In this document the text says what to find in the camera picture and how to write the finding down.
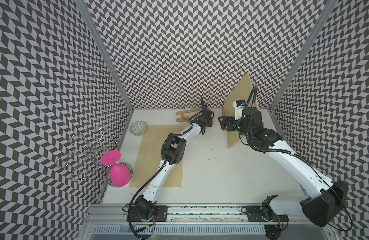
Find wooden easel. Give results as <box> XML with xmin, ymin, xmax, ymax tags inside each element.
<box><xmin>176</xmin><ymin>109</ymin><xmax>201</xmax><ymax>123</ymax></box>

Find plywood board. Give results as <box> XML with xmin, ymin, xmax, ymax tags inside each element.
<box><xmin>218</xmin><ymin>74</ymin><xmax>264</xmax><ymax>149</ymax></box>
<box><xmin>130</xmin><ymin>125</ymin><xmax>185</xmax><ymax>188</ymax></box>

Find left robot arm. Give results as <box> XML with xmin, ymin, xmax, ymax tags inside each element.
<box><xmin>130</xmin><ymin>107</ymin><xmax>214</xmax><ymax>221</ymax></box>

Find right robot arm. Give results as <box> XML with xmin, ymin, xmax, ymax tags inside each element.
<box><xmin>218</xmin><ymin>107</ymin><xmax>348</xmax><ymax>227</ymax></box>

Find green patterned ceramic bowl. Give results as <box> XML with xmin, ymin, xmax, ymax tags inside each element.
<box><xmin>129</xmin><ymin>121</ymin><xmax>148</xmax><ymax>136</ymax></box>

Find pink egg-shaped container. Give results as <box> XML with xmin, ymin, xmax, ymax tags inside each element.
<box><xmin>101</xmin><ymin>150</ymin><xmax>132</xmax><ymax>188</ymax></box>

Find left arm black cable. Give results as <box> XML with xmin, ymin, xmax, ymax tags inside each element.
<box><xmin>126</xmin><ymin>96</ymin><xmax>209</xmax><ymax>240</ymax></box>

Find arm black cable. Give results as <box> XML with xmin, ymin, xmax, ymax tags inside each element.
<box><xmin>244</xmin><ymin>85</ymin><xmax>353</xmax><ymax>232</ymax></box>
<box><xmin>126</xmin><ymin>96</ymin><xmax>209</xmax><ymax>240</ymax></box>

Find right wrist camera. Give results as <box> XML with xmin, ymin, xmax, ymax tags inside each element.
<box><xmin>233</xmin><ymin>100</ymin><xmax>246</xmax><ymax>121</ymax></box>

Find aluminium corner post left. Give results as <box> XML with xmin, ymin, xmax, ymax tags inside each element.
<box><xmin>75</xmin><ymin>0</ymin><xmax>134</xmax><ymax>112</ymax></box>

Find aluminium corner post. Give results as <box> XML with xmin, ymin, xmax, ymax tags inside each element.
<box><xmin>75</xmin><ymin>0</ymin><xmax>134</xmax><ymax>112</ymax></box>
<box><xmin>268</xmin><ymin>0</ymin><xmax>339</xmax><ymax>112</ymax></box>

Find silver wire rack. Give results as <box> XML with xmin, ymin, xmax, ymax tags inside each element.
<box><xmin>55</xmin><ymin>124</ymin><xmax>120</xmax><ymax>169</ymax></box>

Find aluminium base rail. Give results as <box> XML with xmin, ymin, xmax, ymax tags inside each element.
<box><xmin>76</xmin><ymin>204</ymin><xmax>341</xmax><ymax>240</ymax></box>

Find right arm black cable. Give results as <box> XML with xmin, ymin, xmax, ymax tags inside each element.
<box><xmin>244</xmin><ymin>85</ymin><xmax>353</xmax><ymax>232</ymax></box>

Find aluminium corner post right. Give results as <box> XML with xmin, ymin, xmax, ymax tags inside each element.
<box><xmin>268</xmin><ymin>0</ymin><xmax>339</xmax><ymax>112</ymax></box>

